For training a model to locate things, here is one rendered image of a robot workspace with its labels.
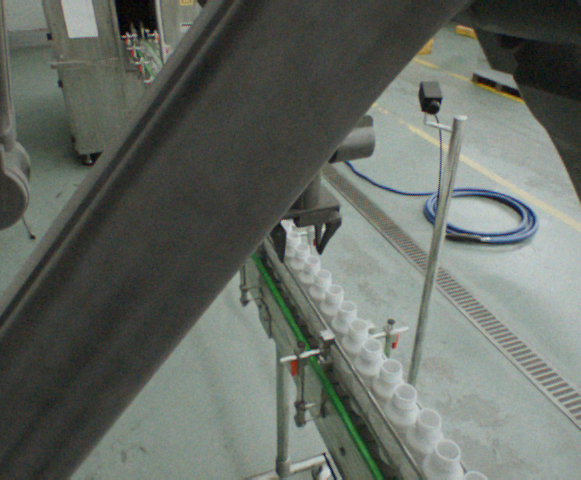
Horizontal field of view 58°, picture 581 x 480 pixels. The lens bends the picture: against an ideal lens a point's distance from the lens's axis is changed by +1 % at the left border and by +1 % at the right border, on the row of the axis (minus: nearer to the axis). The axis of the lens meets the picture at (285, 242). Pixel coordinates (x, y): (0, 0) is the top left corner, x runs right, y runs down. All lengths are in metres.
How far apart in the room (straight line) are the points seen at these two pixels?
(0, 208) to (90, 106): 4.08
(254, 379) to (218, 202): 2.37
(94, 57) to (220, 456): 3.33
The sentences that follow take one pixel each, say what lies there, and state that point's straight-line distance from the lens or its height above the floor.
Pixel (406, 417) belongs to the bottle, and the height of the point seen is 1.13.
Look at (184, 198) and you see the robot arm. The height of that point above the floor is 1.76.
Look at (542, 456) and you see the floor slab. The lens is 2.48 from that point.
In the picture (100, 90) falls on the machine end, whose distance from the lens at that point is 4.66.
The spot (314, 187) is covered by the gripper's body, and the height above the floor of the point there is 1.52.
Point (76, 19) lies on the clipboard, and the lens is 4.54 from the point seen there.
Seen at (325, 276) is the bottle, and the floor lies 1.15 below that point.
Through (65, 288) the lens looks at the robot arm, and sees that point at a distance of 0.17.
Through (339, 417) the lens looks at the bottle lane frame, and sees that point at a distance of 1.10.
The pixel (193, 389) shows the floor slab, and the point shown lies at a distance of 2.50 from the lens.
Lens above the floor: 1.83
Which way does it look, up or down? 32 degrees down
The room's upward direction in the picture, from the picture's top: straight up
